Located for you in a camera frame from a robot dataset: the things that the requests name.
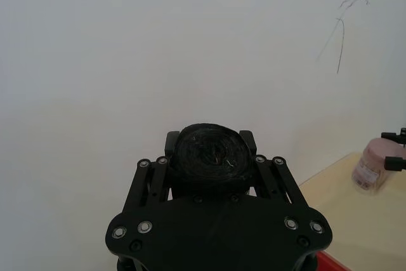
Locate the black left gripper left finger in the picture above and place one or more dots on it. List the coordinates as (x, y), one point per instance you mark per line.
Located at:
(144, 185)

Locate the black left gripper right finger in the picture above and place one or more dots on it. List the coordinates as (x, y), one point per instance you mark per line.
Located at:
(280, 185)

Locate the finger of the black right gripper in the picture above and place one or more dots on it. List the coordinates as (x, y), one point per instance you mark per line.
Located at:
(396, 136)
(396, 163)

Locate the pink plastic jar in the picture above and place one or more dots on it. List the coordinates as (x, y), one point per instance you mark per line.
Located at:
(371, 164)

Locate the black round roll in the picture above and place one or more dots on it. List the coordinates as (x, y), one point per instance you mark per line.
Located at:
(211, 156)

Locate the red plastic tray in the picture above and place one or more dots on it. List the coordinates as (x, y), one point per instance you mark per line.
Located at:
(330, 261)

